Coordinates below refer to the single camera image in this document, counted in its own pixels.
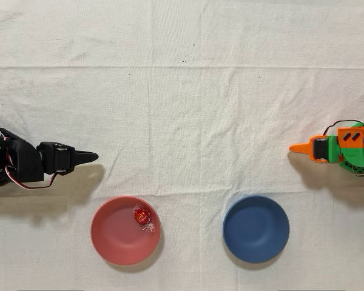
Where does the red candy ball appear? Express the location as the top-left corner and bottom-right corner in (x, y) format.
(132, 204), (156, 233)

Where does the orange gripper servo cable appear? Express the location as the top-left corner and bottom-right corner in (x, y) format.
(322, 119), (364, 137)

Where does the white tablecloth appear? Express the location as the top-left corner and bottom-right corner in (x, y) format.
(0, 0), (364, 291)

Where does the blue bowl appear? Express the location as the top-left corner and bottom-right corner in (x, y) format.
(221, 194), (291, 264)

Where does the red bowl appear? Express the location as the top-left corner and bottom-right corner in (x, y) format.
(90, 195), (162, 267)

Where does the black gripper servo cable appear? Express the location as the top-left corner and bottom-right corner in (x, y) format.
(5, 157), (58, 189)

